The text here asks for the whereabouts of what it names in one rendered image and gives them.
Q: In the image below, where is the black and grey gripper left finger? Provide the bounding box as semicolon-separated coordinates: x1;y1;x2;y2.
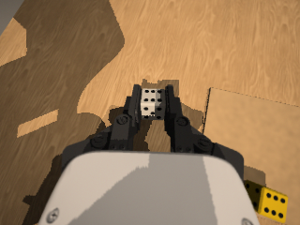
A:
61;84;142;174

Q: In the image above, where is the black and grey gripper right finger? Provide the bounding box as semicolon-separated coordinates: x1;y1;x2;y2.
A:
164;84;244;184

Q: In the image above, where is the yellow die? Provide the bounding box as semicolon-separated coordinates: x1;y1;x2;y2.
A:
245;180;288;223

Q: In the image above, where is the white die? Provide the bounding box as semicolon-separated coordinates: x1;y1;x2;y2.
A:
140;89;166;120

